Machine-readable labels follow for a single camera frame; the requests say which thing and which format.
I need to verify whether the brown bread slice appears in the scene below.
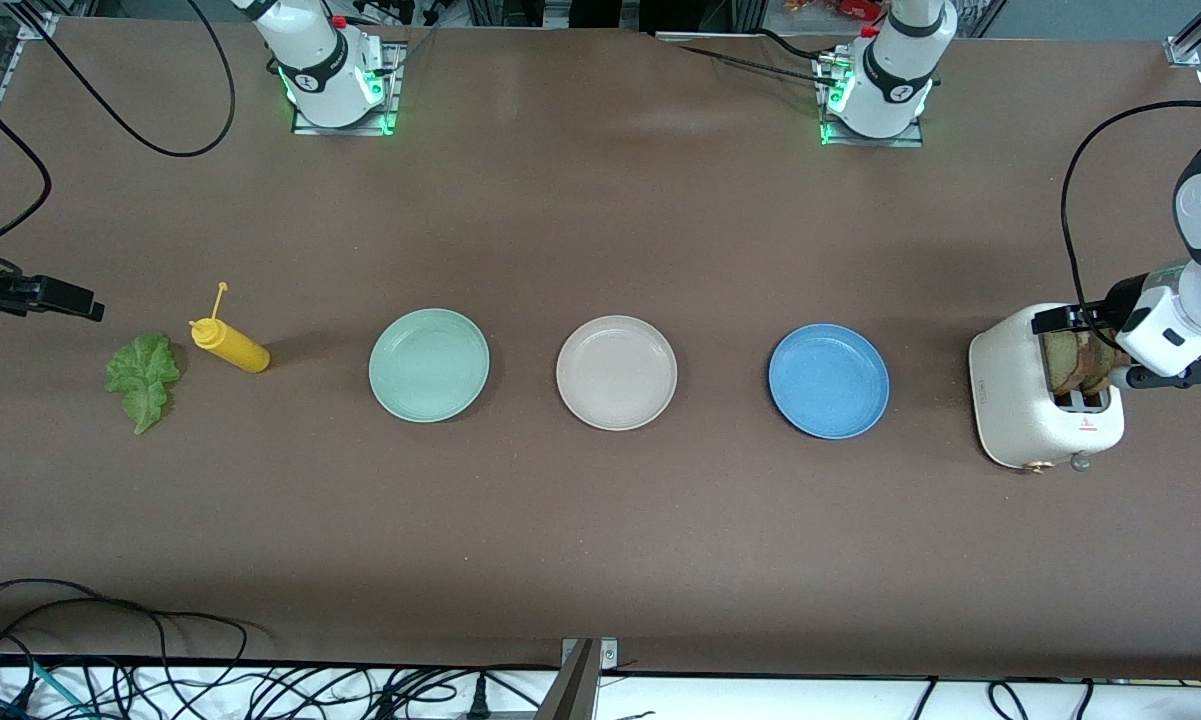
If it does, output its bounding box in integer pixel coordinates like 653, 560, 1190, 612
1080, 335, 1127, 393
1042, 332, 1087, 396

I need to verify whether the green lettuce leaf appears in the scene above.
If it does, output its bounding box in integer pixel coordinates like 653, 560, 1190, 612
105, 333, 183, 435

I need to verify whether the blue plate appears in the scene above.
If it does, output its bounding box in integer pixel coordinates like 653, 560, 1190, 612
768, 322, 891, 440

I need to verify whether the pale green plate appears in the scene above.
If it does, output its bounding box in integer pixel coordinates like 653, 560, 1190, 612
368, 308, 491, 424

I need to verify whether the beige plate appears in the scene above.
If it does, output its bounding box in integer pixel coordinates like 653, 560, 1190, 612
556, 315, 679, 432

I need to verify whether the white toaster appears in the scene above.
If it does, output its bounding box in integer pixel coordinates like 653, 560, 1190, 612
968, 303, 1127, 474

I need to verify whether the yellow mustard squeeze bottle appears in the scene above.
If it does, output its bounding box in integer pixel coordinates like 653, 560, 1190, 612
189, 282, 271, 374

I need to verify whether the red orange packet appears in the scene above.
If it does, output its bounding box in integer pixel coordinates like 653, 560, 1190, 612
785, 0, 886, 23

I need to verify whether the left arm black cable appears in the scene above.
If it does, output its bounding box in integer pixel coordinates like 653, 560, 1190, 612
1060, 98, 1201, 336

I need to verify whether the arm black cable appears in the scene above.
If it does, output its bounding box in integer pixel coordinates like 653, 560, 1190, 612
0, 0, 238, 251
1060, 98, 1201, 336

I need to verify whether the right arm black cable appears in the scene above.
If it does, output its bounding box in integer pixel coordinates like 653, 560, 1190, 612
0, 0, 238, 251

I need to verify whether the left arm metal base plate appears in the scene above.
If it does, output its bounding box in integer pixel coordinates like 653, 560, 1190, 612
816, 50, 926, 149

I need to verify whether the long black looping cable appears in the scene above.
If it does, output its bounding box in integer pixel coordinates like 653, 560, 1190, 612
0, 578, 261, 701

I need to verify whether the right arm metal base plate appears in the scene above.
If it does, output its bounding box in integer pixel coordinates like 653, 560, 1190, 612
292, 40, 403, 137

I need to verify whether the thin black base cable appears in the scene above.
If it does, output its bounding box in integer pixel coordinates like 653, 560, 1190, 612
676, 44, 841, 87
755, 28, 839, 61

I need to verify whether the grey metal table bracket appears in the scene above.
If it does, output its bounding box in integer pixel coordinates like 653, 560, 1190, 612
535, 638, 621, 720

